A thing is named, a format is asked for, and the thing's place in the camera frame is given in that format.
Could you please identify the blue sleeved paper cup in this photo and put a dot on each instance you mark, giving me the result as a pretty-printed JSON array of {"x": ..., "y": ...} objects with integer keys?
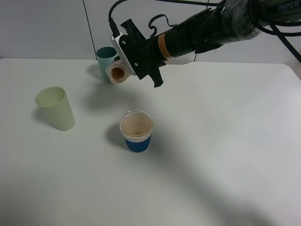
[{"x": 136, "y": 126}]

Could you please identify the light green plastic cup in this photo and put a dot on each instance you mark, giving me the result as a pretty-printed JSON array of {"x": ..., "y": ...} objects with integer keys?
[{"x": 54, "y": 103}]

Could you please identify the clear plastic drink bottle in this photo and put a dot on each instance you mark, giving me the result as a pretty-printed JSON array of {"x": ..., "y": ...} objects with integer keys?
[{"x": 117, "y": 72}]

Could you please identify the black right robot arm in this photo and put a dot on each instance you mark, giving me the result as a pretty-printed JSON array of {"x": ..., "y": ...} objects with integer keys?
[{"x": 220, "y": 23}]

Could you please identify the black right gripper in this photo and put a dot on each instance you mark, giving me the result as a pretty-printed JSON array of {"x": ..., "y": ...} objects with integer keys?
[{"x": 146, "y": 56}]

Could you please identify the teal plastic cup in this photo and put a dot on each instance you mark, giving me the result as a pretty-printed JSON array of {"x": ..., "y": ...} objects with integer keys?
[{"x": 105, "y": 56}]

